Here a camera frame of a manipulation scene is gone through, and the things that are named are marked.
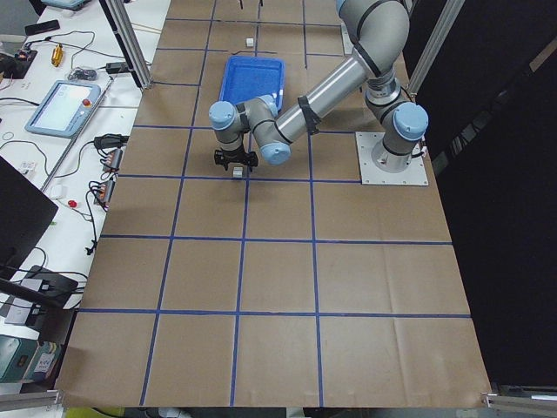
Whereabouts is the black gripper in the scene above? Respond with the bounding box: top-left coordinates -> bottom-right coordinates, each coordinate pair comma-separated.
214,145 -> 258,173

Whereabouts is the teach pendant tablet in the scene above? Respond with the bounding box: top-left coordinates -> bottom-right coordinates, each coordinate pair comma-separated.
24,80 -> 101,138

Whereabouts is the blue plastic tray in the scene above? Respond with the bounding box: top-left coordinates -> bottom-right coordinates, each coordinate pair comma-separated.
219,56 -> 285,111

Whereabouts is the black power adapter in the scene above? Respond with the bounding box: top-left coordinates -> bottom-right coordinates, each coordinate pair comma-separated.
105,62 -> 130,74

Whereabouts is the yellow brass tool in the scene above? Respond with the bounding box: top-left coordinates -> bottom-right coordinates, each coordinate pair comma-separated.
50,44 -> 64,68

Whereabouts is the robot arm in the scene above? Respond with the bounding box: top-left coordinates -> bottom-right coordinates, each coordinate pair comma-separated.
209,0 -> 429,173

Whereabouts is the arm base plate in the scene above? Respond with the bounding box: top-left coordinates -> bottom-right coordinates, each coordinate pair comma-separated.
355,131 -> 429,186

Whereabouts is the aluminium frame post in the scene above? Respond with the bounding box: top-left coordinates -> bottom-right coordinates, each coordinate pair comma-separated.
99,0 -> 152,90

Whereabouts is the black phone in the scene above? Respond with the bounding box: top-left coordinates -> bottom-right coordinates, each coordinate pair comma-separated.
24,19 -> 60,36

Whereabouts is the brown paper table cover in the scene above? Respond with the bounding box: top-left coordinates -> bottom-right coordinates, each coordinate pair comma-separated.
57,1 -> 489,408

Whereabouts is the black monitor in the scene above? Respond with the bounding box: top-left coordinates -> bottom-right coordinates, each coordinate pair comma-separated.
0,158 -> 58,280

